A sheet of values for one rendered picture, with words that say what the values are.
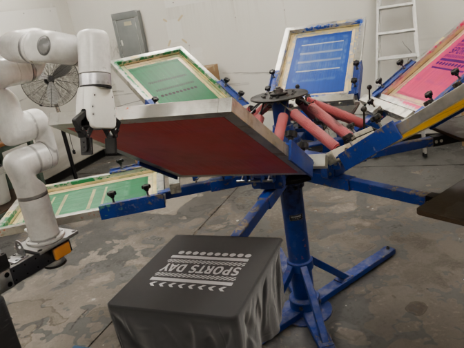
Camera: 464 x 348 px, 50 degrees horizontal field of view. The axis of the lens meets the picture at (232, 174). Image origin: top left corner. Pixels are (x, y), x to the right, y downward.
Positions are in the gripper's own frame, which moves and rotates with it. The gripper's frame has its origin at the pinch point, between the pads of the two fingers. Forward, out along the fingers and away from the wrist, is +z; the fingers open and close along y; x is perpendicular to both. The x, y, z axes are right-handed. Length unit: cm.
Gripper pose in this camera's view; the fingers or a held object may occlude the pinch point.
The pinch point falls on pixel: (99, 150)
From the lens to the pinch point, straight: 123.9
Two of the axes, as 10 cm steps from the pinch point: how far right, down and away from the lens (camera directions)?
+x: 9.2, -0.2, -3.9
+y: -3.9, 0.6, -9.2
